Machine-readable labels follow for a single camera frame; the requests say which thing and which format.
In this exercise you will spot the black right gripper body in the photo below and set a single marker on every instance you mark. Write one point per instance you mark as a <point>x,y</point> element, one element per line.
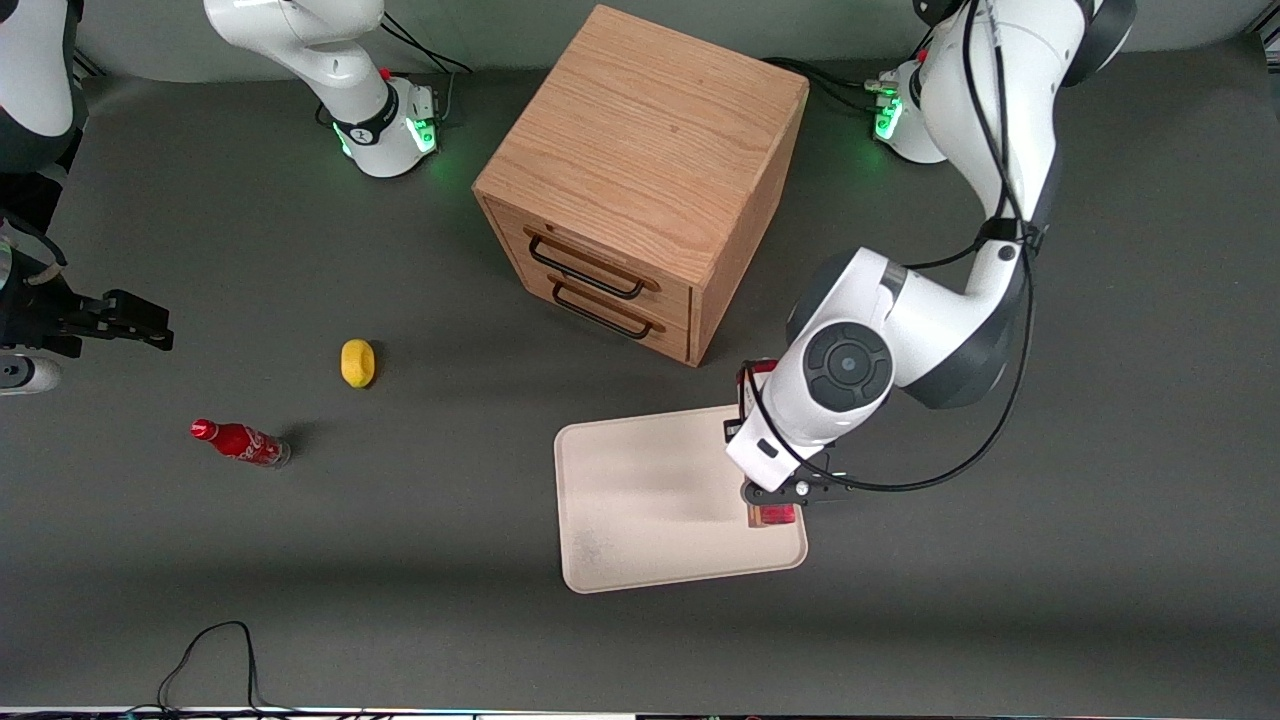
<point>42,312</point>

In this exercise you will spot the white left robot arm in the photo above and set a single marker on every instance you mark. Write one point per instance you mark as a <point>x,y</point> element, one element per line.
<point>930,320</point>

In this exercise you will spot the beige plastic tray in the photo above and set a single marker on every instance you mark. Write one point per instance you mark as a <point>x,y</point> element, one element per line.
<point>640,500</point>

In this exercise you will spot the red cola bottle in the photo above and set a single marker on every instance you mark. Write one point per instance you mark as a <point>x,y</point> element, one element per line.
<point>240,441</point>

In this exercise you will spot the wooden drawer front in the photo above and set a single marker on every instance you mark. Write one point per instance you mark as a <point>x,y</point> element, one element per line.
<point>680,302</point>
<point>678,342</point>

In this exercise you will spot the yellow lemon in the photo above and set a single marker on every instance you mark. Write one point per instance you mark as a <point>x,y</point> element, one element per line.
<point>357,363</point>

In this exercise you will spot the wooden two-drawer cabinet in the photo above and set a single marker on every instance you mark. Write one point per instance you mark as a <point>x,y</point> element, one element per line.
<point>650,140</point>

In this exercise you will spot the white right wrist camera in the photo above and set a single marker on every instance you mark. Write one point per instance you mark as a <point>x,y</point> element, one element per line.
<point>25,376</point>

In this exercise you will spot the aluminium frame profile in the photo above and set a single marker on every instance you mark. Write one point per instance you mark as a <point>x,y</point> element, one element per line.
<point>88,65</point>
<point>1268,38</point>

